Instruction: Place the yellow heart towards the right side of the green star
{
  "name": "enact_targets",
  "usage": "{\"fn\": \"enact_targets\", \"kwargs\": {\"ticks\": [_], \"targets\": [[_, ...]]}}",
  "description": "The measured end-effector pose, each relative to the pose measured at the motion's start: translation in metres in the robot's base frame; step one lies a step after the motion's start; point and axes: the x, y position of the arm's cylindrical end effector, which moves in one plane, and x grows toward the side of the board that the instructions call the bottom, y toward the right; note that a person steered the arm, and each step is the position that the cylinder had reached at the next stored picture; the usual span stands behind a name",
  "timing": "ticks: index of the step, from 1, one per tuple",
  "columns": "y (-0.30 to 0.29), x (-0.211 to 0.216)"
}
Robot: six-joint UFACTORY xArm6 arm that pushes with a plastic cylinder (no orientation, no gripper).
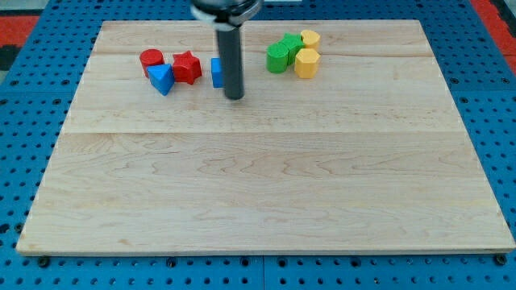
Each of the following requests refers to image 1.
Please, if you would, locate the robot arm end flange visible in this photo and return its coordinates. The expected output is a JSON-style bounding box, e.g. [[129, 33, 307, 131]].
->
[[190, 0, 264, 31]]

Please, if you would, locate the red star block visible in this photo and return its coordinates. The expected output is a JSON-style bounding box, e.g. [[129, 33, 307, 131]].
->
[[173, 51, 202, 85]]

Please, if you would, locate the green star block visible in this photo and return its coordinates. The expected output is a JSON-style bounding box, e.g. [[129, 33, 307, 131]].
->
[[280, 33, 304, 65]]

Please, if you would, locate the yellow heart block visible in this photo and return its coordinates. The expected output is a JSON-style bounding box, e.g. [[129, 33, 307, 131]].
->
[[300, 30, 321, 51]]

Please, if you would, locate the green cylinder block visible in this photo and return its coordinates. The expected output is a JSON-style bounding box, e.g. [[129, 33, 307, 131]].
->
[[266, 42, 289, 73]]

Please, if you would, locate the blue cube block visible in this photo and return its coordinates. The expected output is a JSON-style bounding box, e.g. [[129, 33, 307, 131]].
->
[[210, 57, 223, 88]]

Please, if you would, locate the yellow hexagon block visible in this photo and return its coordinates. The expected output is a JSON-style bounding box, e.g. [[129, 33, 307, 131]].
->
[[294, 48, 321, 79]]

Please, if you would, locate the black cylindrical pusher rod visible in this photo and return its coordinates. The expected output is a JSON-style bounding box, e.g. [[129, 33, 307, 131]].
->
[[216, 23, 245, 100]]

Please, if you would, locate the light wooden board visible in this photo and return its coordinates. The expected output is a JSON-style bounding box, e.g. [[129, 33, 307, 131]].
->
[[16, 20, 515, 256]]

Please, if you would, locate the blue triangle block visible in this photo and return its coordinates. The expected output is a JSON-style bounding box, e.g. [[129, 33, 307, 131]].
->
[[147, 64, 175, 96]]

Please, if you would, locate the red cylinder block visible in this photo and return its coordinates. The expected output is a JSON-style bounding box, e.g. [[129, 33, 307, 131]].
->
[[139, 48, 164, 77]]

